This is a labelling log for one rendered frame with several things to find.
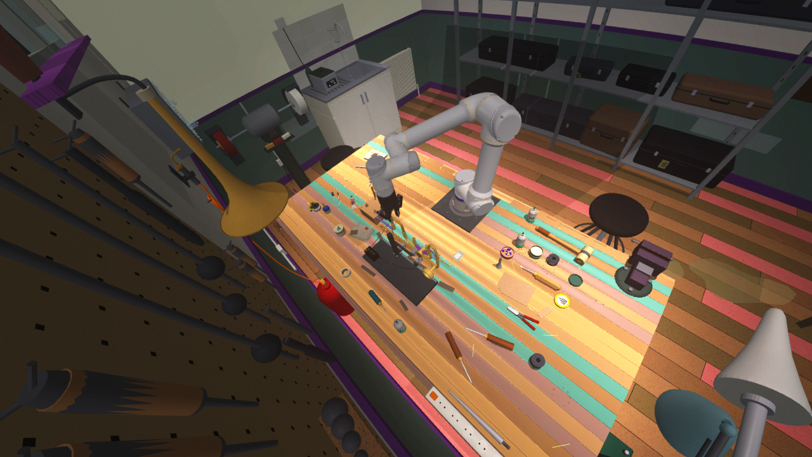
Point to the brass bell horn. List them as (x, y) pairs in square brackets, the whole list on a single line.
[(250, 209)]

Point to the grey square base sheet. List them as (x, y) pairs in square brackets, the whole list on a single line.
[(451, 212)]

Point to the long black instrument case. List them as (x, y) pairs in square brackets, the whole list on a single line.
[(517, 53)]

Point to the black ball mandrel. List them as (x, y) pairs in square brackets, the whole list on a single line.
[(266, 348), (233, 304)]

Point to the black roller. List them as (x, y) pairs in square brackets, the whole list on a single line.
[(536, 361)]

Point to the grey metal rod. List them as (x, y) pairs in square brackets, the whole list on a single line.
[(479, 419)]

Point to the grey metal shelf unit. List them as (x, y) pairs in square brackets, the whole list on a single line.
[(641, 108)]

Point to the long brown instrument case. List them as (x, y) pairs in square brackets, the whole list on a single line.
[(723, 95)]

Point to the short brown instrument case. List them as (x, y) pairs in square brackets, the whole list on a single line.
[(612, 130)]

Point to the brown cork sheet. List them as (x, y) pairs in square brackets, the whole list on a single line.
[(516, 287)]

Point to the white sink cabinet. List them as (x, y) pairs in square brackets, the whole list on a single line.
[(355, 111)]

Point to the black round stool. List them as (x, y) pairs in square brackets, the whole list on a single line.
[(337, 157)]

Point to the white round tin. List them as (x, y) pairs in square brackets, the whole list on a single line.
[(536, 252)]

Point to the beige cloth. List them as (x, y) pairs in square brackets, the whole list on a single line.
[(361, 231)]

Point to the brown pegboard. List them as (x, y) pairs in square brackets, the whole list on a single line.
[(95, 304)]

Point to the white bottle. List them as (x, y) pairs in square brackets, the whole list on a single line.
[(519, 240), (532, 214)]

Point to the white power strip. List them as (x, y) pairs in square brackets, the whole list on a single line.
[(450, 419)]

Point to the small black instrument case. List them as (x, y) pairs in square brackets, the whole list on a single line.
[(488, 90), (589, 68), (645, 79)]

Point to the black work mat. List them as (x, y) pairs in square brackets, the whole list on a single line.
[(406, 285)]

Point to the purple box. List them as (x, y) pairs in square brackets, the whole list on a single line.
[(57, 73)]

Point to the brass tuning slide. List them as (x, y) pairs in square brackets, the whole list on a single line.
[(432, 260)]

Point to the grey buffing machine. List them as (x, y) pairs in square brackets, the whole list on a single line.
[(263, 120)]

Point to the grey cleaner box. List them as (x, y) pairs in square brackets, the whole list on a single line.
[(322, 78)]

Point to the small grey cylinder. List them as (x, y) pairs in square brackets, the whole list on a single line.
[(399, 325)]

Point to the large black instrument case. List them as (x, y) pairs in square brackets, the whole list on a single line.
[(685, 155)]

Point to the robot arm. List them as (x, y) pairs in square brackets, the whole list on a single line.
[(488, 127)]

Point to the teal lamp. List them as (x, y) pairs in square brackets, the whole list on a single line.
[(688, 422)]

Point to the dark grey instrument case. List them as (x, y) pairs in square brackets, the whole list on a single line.
[(553, 117)]

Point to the grey splashback panel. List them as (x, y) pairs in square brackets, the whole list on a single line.
[(311, 38)]

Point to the yellow round tin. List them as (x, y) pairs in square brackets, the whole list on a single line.
[(561, 301)]

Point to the dark brown round stool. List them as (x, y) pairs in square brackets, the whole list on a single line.
[(618, 214)]

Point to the purple bench vise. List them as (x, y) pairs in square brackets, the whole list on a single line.
[(644, 263)]

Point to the white radiator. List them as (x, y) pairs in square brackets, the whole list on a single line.
[(401, 73)]

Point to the white cone lamp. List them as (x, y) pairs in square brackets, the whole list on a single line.
[(764, 374)]

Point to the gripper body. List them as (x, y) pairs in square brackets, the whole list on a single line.
[(389, 201)]

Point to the brass horn body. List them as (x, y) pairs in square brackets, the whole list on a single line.
[(412, 252)]

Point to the dark green disc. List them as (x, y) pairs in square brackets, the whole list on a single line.
[(575, 280)]

